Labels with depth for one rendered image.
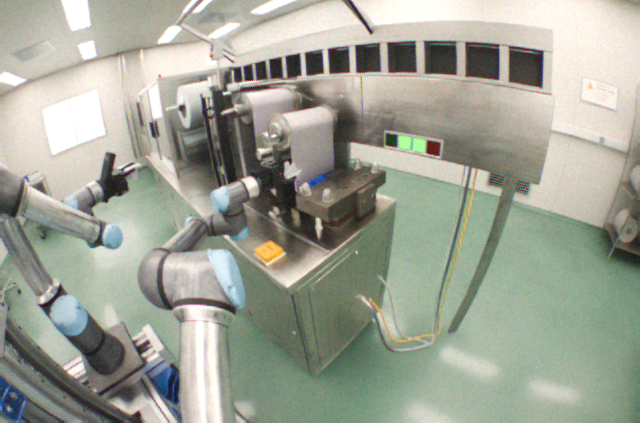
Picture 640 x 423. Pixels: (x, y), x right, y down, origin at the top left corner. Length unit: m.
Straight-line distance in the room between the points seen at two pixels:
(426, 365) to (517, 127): 1.32
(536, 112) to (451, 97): 0.30
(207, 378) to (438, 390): 1.34
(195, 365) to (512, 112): 1.00
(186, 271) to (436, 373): 1.44
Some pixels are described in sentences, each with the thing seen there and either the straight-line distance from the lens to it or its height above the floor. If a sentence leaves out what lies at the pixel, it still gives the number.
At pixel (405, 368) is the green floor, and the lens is 1.59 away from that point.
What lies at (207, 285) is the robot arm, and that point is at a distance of 0.44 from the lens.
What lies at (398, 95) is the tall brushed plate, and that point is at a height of 1.37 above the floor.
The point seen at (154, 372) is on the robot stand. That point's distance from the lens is 0.98.
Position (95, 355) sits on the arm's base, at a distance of 0.87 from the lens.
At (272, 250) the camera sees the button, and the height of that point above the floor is 0.92.
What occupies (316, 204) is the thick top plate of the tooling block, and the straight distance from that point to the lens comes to 0.86.
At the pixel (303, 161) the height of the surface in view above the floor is 1.13.
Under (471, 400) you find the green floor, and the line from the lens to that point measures 1.63.
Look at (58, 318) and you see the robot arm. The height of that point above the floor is 1.04.
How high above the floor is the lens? 1.44
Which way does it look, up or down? 24 degrees down
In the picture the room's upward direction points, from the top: 4 degrees counter-clockwise
